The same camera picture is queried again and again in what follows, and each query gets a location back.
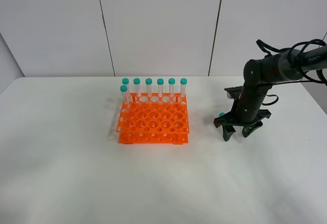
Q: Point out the orange test tube rack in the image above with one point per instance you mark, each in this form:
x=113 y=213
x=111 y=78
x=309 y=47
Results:
x=154 y=120

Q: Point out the racked test tube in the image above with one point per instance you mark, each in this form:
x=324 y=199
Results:
x=160 y=83
x=125 y=99
x=183 y=83
x=125 y=82
x=171 y=90
x=149 y=89
x=138 y=94

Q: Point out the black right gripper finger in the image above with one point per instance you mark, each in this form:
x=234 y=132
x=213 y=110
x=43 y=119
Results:
x=228 y=131
x=247 y=131

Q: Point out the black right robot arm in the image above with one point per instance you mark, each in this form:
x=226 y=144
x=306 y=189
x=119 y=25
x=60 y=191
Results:
x=286 y=66

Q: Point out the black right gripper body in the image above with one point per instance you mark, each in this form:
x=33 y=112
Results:
x=245 y=110

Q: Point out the racked test tube front left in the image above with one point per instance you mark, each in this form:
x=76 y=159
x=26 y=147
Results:
x=125 y=99

